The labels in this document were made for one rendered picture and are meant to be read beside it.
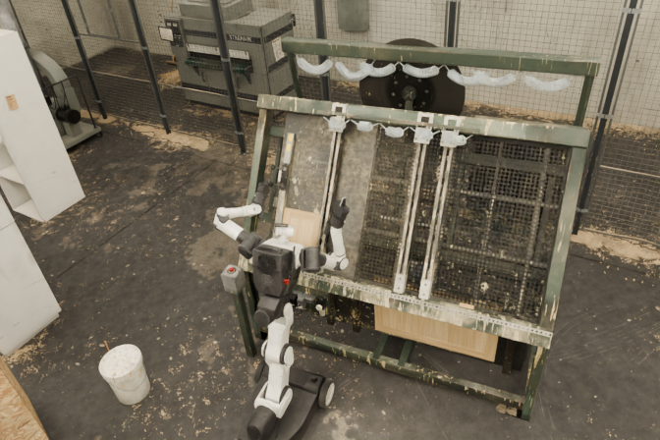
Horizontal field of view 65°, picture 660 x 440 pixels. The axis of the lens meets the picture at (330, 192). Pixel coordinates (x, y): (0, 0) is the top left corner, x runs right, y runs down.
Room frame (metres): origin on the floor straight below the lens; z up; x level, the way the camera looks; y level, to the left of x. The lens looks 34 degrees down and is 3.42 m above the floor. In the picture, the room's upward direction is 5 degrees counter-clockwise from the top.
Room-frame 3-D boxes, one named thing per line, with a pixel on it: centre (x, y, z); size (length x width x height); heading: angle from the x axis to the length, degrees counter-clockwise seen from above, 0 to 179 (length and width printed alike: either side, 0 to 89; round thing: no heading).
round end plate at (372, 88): (3.50, -0.65, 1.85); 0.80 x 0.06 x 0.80; 64
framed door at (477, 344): (2.51, -0.67, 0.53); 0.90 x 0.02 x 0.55; 64
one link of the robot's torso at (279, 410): (2.14, 0.51, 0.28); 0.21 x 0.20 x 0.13; 154
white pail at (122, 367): (2.51, 1.66, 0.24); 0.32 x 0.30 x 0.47; 58
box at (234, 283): (2.76, 0.75, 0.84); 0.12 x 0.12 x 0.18; 64
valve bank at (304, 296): (2.63, 0.32, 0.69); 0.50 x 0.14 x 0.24; 64
